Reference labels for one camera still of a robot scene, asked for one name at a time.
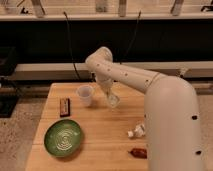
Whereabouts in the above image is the red brown chili pepper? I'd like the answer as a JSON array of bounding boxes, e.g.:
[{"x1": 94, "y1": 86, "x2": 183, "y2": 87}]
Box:
[{"x1": 129, "y1": 148, "x2": 147, "y2": 159}]

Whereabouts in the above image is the green ceramic bowl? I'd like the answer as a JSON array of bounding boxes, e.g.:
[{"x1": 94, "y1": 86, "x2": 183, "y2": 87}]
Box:
[{"x1": 44, "y1": 119, "x2": 83, "y2": 157}]

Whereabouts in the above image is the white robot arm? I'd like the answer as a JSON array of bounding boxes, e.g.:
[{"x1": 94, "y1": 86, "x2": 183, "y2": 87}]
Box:
[{"x1": 85, "y1": 47, "x2": 205, "y2": 171}]

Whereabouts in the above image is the dark brown rectangular block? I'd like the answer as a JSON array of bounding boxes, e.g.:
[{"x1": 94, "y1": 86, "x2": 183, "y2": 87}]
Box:
[{"x1": 60, "y1": 98, "x2": 70, "y2": 117}]

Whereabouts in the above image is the right black hanging cable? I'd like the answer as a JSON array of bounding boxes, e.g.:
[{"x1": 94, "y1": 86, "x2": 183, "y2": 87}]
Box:
[{"x1": 119, "y1": 10, "x2": 142, "y2": 64}]

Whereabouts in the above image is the left black hanging cable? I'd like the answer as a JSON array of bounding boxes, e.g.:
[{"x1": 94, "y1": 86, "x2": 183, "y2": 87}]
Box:
[{"x1": 62, "y1": 11, "x2": 82, "y2": 81}]

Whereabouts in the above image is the white ceramic cup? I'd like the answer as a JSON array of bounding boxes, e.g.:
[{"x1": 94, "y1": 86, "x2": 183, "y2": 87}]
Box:
[{"x1": 76, "y1": 85, "x2": 94, "y2": 107}]

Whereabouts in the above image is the black hanging cable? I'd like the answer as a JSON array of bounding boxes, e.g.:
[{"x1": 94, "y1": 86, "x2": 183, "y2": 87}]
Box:
[
  {"x1": 119, "y1": 10, "x2": 142, "y2": 64},
  {"x1": 62, "y1": 11, "x2": 82, "y2": 81}
]

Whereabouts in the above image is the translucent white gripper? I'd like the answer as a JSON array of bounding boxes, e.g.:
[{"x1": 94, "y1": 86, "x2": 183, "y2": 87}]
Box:
[{"x1": 99, "y1": 79, "x2": 114, "y2": 102}]

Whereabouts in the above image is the white plastic bottle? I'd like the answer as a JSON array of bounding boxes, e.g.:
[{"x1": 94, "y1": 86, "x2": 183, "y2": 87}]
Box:
[{"x1": 127, "y1": 124, "x2": 145, "y2": 138}]

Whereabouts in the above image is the white wall power outlet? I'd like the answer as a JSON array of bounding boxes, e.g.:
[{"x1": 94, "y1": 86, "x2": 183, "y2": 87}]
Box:
[{"x1": 89, "y1": 71, "x2": 96, "y2": 82}]

